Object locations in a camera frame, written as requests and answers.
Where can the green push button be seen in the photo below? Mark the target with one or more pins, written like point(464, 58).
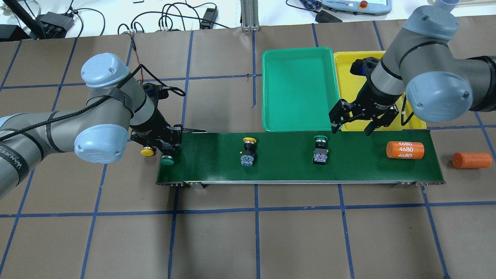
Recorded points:
point(320, 154)
point(166, 160)

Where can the plain orange cylinder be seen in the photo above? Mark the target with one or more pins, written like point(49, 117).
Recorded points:
point(472, 160)

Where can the green conveyor belt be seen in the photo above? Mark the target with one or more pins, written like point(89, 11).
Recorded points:
point(286, 158)

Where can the green plastic tray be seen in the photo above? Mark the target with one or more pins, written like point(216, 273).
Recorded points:
point(299, 88)

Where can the teach pendant with red button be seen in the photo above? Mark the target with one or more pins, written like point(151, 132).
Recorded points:
point(359, 7)

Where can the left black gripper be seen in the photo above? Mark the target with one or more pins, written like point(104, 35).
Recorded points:
point(152, 124)

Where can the yellow push button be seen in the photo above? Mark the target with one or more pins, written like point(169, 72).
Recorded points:
point(148, 151)
point(247, 156)

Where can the black power adapter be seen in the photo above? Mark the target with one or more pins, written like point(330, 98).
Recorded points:
point(209, 18)

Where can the aluminium frame post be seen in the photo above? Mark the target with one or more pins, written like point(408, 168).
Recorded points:
point(249, 16)

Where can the orange cylinder marked 4680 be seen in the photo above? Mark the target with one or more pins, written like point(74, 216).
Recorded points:
point(405, 150)

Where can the yellow plastic tray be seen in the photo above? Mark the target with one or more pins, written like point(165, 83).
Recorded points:
point(354, 69)

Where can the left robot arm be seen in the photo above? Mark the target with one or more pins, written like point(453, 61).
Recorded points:
point(118, 108)

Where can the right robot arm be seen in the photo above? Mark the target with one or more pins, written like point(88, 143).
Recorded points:
point(420, 65)

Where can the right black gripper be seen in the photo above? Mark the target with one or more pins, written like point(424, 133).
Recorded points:
point(374, 97)

